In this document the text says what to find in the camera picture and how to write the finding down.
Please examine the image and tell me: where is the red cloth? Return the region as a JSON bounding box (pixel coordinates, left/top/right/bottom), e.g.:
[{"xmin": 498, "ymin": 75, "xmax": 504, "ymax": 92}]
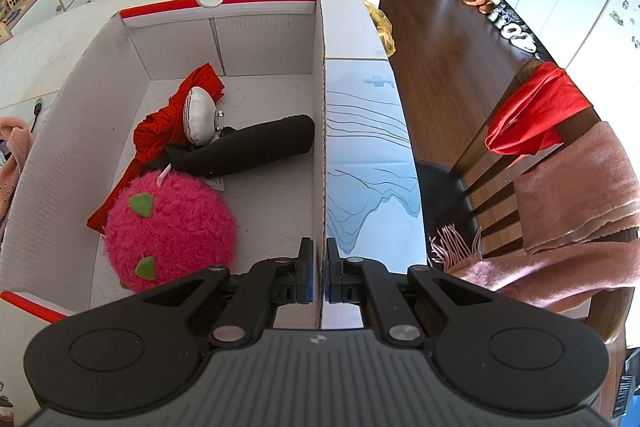
[{"xmin": 86, "ymin": 62, "xmax": 226, "ymax": 236}]

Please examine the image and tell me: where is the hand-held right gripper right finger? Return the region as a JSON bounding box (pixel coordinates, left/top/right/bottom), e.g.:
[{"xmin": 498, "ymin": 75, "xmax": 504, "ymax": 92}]
[{"xmin": 324, "ymin": 237, "xmax": 501, "ymax": 349}]

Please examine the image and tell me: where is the pink fringed scarf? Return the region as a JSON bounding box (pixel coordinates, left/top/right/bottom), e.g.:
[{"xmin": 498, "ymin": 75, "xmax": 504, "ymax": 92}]
[{"xmin": 427, "ymin": 122, "xmax": 640, "ymax": 317}]

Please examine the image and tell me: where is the white stitched coin purse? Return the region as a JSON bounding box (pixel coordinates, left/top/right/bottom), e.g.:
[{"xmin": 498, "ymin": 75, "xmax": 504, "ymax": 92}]
[{"xmin": 182, "ymin": 86, "xmax": 227, "ymax": 146}]

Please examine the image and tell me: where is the bright red garment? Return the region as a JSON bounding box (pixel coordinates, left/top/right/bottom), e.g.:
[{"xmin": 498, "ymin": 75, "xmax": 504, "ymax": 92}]
[{"xmin": 485, "ymin": 62, "xmax": 594, "ymax": 158}]

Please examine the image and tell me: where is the pink fuzzy plush ball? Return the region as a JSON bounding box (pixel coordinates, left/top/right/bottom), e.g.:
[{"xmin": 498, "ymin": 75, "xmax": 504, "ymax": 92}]
[{"xmin": 102, "ymin": 169, "xmax": 239, "ymax": 294}]

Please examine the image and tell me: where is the row of shoes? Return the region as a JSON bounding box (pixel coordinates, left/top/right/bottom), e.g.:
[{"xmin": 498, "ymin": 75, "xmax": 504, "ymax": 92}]
[{"xmin": 450, "ymin": 0, "xmax": 540, "ymax": 56}]

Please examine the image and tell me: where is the white cardboard box red rim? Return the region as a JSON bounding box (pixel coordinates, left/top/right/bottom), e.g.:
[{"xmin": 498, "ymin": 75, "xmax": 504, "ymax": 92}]
[{"xmin": 0, "ymin": 0, "xmax": 329, "ymax": 329}]

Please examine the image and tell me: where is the dark wooden chair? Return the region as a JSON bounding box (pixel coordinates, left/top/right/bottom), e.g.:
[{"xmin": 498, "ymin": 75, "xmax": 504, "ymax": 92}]
[{"xmin": 415, "ymin": 58, "xmax": 640, "ymax": 349}]

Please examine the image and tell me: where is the yellow plastic bag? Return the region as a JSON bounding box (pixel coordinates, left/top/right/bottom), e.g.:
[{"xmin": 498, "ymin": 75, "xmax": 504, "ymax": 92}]
[{"xmin": 362, "ymin": 0, "xmax": 397, "ymax": 58}]

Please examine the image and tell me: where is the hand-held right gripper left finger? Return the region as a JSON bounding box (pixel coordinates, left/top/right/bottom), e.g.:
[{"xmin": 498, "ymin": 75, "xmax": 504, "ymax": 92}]
[{"xmin": 132, "ymin": 237, "xmax": 317, "ymax": 349}]

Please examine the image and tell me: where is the blue printed table mat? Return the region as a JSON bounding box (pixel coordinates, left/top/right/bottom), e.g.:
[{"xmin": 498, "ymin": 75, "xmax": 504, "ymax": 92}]
[{"xmin": 324, "ymin": 56, "xmax": 427, "ymax": 269}]

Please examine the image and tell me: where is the pink fleece garment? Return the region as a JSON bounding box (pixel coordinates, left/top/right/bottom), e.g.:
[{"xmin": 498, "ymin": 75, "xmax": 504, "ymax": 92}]
[{"xmin": 0, "ymin": 116, "xmax": 34, "ymax": 229}]

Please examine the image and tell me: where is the black cable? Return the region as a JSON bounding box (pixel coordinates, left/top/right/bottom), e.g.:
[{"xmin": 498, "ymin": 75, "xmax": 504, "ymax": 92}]
[{"xmin": 29, "ymin": 97, "xmax": 47, "ymax": 134}]

